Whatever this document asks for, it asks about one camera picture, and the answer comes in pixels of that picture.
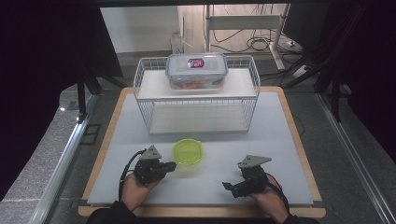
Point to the dark curtain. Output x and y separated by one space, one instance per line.
37 77
370 68

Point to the person's right hand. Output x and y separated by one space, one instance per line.
269 200

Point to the clear container with green lid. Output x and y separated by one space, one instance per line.
187 151

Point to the aluminium rail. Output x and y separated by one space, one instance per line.
62 165
355 158

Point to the black metal stand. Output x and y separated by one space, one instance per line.
335 93
82 93

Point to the white power strip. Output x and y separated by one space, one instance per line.
301 71

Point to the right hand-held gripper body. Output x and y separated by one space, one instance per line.
253 177

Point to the person's left hand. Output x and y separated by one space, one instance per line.
135 193

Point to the white metal desk frame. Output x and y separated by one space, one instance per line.
243 21

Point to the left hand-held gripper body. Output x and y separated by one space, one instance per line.
150 169

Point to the pale grey table mat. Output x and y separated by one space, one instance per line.
202 186

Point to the clear container with blue-sealed lid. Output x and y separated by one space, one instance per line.
196 70

